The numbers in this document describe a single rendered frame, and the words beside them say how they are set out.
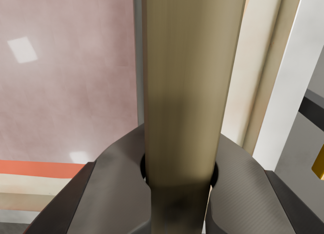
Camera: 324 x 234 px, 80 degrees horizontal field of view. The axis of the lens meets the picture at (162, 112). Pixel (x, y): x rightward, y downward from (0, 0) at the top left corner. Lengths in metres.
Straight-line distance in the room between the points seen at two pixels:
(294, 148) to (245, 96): 1.50
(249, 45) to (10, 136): 0.38
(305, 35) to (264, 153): 0.15
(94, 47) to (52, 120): 0.14
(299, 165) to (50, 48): 1.83
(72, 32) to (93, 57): 0.04
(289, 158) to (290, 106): 1.55
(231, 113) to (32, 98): 0.28
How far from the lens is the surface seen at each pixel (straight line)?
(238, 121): 0.30
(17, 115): 0.36
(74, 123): 0.32
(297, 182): 2.04
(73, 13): 0.27
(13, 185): 0.48
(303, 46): 0.25
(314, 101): 0.53
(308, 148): 1.83
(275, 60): 0.26
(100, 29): 0.26
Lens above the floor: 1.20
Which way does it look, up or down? 62 degrees down
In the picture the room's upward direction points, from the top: 175 degrees counter-clockwise
